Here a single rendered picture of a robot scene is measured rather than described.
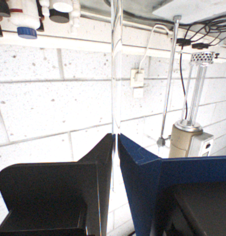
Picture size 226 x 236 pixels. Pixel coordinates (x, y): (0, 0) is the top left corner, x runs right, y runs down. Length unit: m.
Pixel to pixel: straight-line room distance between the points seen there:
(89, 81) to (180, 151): 0.46
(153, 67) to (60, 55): 0.48
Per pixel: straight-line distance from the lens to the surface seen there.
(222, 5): 0.59
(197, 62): 0.48
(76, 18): 0.45
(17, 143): 0.62
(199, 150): 0.51
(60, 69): 0.56
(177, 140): 0.52
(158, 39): 0.74
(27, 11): 0.41
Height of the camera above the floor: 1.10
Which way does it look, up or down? 19 degrees up
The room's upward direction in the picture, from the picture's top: 180 degrees clockwise
